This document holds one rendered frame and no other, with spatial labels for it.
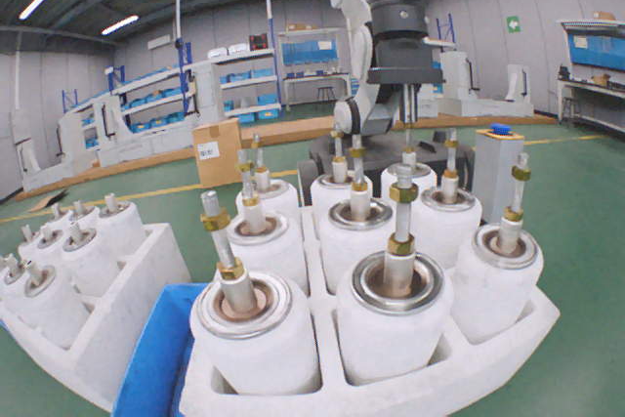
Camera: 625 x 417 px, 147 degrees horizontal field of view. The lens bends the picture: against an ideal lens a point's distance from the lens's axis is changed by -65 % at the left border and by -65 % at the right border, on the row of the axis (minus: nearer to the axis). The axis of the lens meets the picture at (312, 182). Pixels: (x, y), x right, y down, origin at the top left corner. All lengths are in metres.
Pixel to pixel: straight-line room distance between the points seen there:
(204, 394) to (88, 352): 0.18
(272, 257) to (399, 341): 0.15
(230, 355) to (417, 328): 0.12
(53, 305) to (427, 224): 0.48
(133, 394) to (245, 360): 0.25
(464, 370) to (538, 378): 0.28
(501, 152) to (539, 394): 0.42
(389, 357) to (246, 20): 9.01
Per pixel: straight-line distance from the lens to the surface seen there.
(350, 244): 0.26
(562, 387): 0.53
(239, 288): 0.18
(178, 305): 0.51
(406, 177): 0.16
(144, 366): 0.42
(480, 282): 0.24
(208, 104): 2.34
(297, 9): 9.09
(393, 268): 0.18
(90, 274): 0.44
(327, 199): 0.37
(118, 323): 0.42
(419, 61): 0.40
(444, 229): 0.31
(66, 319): 0.39
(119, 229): 0.50
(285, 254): 0.27
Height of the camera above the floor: 0.39
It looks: 20 degrees down
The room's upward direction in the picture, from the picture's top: 6 degrees counter-clockwise
